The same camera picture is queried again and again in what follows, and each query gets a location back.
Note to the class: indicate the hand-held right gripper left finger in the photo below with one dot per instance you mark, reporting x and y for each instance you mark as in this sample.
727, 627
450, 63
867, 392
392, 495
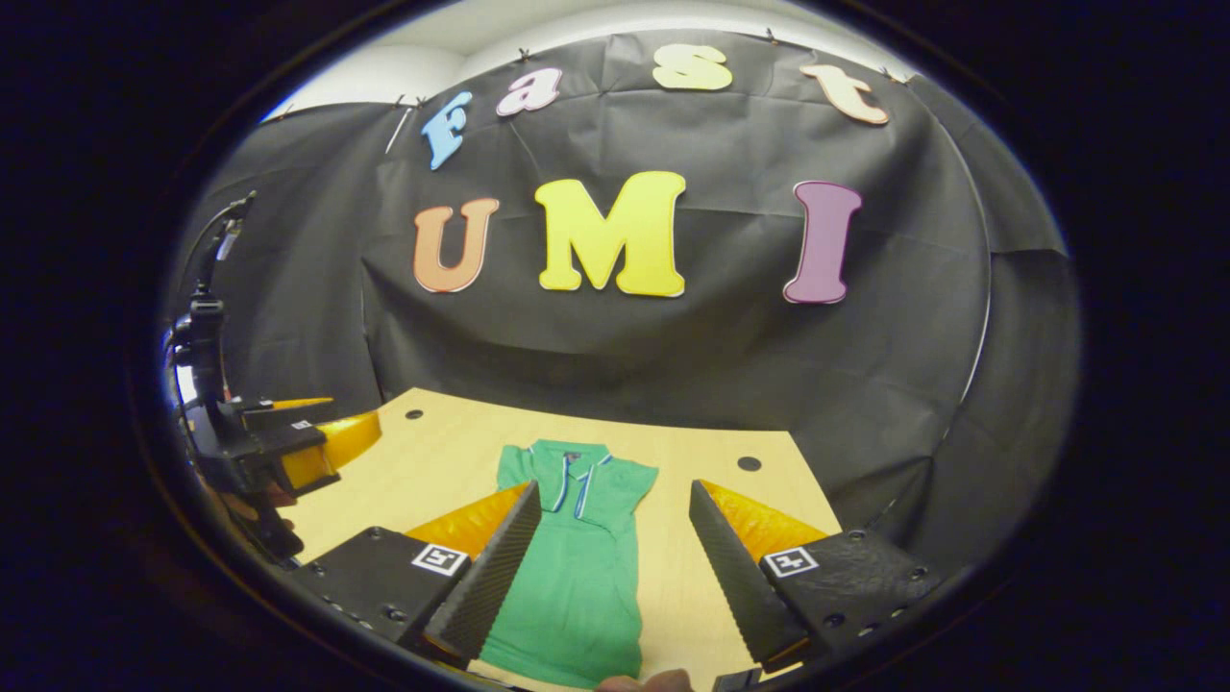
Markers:
490, 586

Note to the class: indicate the green T-shirt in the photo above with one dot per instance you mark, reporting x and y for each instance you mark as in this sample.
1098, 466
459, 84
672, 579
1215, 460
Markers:
577, 596

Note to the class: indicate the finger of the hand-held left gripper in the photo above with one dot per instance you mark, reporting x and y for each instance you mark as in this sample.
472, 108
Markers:
288, 440
279, 415

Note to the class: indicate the black backdrop cloth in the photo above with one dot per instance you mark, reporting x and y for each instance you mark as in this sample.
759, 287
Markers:
673, 356

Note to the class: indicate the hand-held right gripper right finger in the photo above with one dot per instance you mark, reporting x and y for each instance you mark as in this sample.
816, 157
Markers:
740, 586

